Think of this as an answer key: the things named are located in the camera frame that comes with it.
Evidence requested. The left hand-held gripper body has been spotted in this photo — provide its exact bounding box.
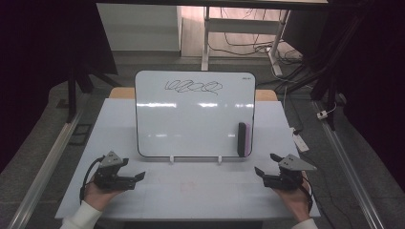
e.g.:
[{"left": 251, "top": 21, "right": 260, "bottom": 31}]
[{"left": 93, "top": 151, "right": 137, "bottom": 192}]

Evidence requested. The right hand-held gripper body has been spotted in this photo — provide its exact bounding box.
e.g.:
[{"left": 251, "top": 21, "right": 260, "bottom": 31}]
[{"left": 262, "top": 154, "right": 318, "bottom": 192}]

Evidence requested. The purple and black eraser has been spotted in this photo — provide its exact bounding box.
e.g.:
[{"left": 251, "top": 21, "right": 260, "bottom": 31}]
[{"left": 237, "top": 121, "right": 252, "bottom": 158}]

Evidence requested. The white whiteboard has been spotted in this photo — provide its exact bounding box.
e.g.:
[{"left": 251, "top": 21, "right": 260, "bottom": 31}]
[{"left": 134, "top": 70, "right": 257, "bottom": 159}]

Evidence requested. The person's left hand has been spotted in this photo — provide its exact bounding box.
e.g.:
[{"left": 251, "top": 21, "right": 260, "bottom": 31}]
[{"left": 83, "top": 180, "right": 128, "bottom": 212}]

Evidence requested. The person's right hand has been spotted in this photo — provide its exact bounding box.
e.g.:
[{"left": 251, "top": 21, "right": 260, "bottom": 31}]
[{"left": 272, "top": 171, "right": 314, "bottom": 222}]

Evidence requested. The white power strip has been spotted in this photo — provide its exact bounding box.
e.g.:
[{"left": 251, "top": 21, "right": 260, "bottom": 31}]
[{"left": 290, "top": 127, "right": 310, "bottom": 153}]

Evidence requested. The black floor plate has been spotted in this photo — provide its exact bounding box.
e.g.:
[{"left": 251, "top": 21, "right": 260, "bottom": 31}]
[{"left": 68, "top": 123, "right": 94, "bottom": 147}]

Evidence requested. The wooden table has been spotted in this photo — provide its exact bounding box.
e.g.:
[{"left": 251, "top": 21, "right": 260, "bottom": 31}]
[{"left": 109, "top": 87, "right": 279, "bottom": 102}]

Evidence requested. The black metal stand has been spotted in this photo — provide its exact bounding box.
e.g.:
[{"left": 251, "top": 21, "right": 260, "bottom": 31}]
[
  {"left": 65, "top": 63, "right": 122, "bottom": 123},
  {"left": 276, "top": 12, "right": 367, "bottom": 132}
]

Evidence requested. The dark curtain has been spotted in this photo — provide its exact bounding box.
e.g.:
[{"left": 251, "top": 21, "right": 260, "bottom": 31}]
[
  {"left": 328, "top": 0, "right": 405, "bottom": 192},
  {"left": 0, "top": 0, "right": 118, "bottom": 173}
]

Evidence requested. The white cabinet panel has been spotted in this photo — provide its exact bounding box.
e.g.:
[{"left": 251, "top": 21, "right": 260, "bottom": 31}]
[{"left": 96, "top": 3, "right": 183, "bottom": 52}]

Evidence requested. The right hand-held gripper black cable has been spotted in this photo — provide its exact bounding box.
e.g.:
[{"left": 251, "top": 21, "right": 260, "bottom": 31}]
[{"left": 300, "top": 177, "right": 314, "bottom": 214}]

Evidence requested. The aluminium floor rail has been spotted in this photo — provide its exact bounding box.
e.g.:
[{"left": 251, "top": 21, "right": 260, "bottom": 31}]
[
  {"left": 313, "top": 100, "right": 386, "bottom": 229},
  {"left": 7, "top": 109, "right": 84, "bottom": 229}
]

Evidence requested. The tangle of floor cables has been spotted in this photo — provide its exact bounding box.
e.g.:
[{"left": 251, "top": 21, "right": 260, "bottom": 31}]
[{"left": 208, "top": 8, "right": 304, "bottom": 65}]

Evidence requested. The white desk frame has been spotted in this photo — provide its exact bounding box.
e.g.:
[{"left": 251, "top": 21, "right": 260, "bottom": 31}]
[{"left": 201, "top": 6, "right": 291, "bottom": 77}]

